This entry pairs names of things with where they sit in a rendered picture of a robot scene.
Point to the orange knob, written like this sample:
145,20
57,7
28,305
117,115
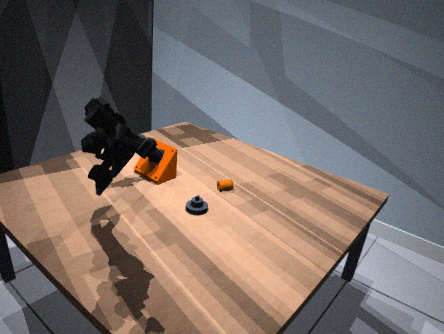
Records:
224,184

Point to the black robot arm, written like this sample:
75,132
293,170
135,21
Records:
107,123

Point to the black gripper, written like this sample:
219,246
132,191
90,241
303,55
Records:
121,151

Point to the dark grey round pedestal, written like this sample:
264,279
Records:
196,206

